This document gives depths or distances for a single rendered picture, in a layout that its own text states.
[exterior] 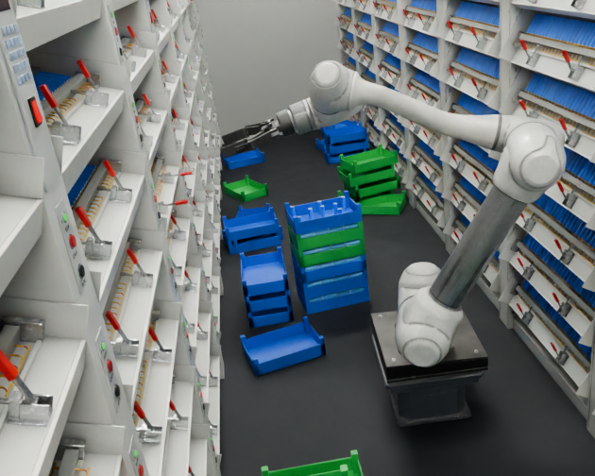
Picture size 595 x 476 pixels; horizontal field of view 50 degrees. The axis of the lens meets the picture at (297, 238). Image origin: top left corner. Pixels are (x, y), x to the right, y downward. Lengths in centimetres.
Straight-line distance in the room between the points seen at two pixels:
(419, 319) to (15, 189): 132
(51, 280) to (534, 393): 190
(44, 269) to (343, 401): 170
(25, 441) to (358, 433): 166
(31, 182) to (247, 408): 177
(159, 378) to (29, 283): 65
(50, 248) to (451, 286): 126
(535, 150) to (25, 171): 121
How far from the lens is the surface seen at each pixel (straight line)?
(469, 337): 225
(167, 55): 287
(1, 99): 79
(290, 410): 240
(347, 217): 278
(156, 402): 138
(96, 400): 94
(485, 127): 186
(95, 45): 147
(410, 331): 188
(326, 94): 168
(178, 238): 212
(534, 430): 230
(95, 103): 129
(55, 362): 84
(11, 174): 80
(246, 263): 307
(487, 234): 178
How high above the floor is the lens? 150
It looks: 24 degrees down
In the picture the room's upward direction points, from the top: 8 degrees counter-clockwise
